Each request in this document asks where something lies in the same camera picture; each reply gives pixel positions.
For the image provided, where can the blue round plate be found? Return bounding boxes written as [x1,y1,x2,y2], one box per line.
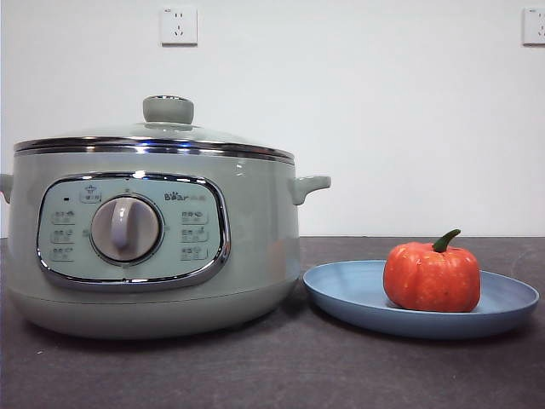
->
[301,259,541,341]

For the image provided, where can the glass lid with green knob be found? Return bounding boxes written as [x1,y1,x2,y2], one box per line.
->
[13,95,295,157]

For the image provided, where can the white wall socket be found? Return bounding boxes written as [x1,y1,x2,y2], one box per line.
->
[522,6,545,47]
[160,5,199,47]

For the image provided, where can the orange pumpkin with green stem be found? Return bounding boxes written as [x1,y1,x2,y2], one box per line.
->
[382,228,483,314]

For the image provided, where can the pale green electric steamer pot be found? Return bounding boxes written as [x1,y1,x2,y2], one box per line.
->
[0,147,333,341]

